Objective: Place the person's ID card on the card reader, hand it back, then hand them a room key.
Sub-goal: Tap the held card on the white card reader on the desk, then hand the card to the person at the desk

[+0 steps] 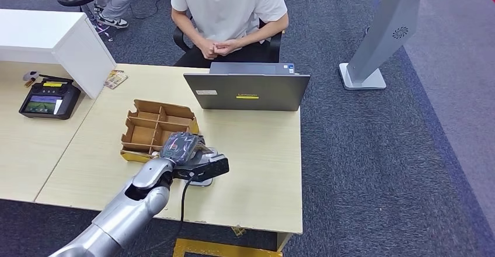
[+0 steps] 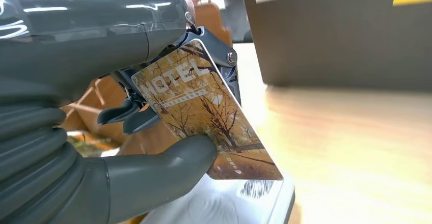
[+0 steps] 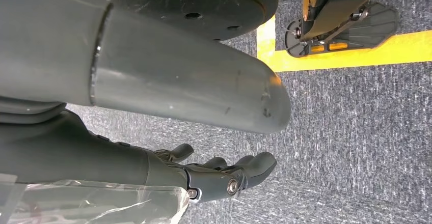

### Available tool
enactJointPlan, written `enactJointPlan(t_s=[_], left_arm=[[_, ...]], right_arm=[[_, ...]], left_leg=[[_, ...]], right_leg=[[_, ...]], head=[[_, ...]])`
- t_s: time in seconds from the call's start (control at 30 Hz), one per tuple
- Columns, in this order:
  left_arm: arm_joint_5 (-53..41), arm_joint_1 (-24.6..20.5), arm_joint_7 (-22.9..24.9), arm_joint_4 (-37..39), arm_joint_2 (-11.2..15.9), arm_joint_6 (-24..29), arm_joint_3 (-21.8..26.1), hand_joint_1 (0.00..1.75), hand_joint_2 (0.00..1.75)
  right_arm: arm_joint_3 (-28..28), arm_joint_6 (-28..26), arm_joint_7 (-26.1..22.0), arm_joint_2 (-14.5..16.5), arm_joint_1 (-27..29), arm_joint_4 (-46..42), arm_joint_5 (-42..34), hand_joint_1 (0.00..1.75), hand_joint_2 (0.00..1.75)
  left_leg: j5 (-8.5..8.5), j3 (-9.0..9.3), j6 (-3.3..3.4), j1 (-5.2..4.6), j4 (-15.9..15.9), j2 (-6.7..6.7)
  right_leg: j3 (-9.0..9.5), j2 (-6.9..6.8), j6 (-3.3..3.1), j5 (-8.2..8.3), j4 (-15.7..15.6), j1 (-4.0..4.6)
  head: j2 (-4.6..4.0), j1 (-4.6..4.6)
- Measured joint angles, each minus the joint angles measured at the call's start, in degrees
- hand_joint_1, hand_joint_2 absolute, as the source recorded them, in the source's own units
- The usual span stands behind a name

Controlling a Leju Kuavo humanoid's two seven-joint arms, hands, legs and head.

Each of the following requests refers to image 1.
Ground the yellow floor tape frame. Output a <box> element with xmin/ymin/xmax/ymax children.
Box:
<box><xmin>173</xmin><ymin>238</ymin><xmax>283</xmax><ymax>257</ymax></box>

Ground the person's right hand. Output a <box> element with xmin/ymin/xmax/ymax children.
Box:
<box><xmin>199</xmin><ymin>38</ymin><xmax>219</xmax><ymax>61</ymax></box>

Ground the white cabinet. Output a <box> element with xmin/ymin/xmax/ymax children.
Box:
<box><xmin>0</xmin><ymin>8</ymin><xmax>117</xmax><ymax>100</ymax></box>

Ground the seated person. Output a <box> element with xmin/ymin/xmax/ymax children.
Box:
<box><xmin>170</xmin><ymin>0</ymin><xmax>290</xmax><ymax>68</ymax></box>

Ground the black stool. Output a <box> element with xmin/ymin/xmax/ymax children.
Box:
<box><xmin>56</xmin><ymin>0</ymin><xmax>115</xmax><ymax>43</ymax></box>

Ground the small grey hammer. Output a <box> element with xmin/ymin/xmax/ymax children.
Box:
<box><xmin>22</xmin><ymin>70</ymin><xmax>41</xmax><ymax>88</ymax></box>

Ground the grey card reader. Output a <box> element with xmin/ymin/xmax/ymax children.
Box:
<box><xmin>187</xmin><ymin>147</ymin><xmax>219</xmax><ymax>188</ymax></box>

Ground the person's left hand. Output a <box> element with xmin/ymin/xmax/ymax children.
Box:
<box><xmin>214</xmin><ymin>39</ymin><xmax>242</xmax><ymax>57</ymax></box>

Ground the black remote controller with screen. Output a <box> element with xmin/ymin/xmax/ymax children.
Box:
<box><xmin>18</xmin><ymin>74</ymin><xmax>82</xmax><ymax>120</ymax></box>

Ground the grey kiosk stand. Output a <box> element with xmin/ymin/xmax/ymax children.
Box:
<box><xmin>338</xmin><ymin>0</ymin><xmax>423</xmax><ymax>91</ymax></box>

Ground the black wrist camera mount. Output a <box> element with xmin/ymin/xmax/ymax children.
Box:
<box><xmin>172</xmin><ymin>152</ymin><xmax>230</xmax><ymax>182</ymax></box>

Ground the grey Lenovo laptop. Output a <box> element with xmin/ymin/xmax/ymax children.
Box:
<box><xmin>183</xmin><ymin>61</ymin><xmax>311</xmax><ymax>112</ymax></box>

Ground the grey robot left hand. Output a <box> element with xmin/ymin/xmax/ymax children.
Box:
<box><xmin>159</xmin><ymin>131</ymin><xmax>211</xmax><ymax>167</ymax></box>

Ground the cardboard divider box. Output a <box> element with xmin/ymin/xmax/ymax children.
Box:
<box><xmin>120</xmin><ymin>99</ymin><xmax>200</xmax><ymax>164</ymax></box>

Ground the black floor cable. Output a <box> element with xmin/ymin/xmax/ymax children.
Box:
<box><xmin>129</xmin><ymin>0</ymin><xmax>167</xmax><ymax>20</ymax></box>

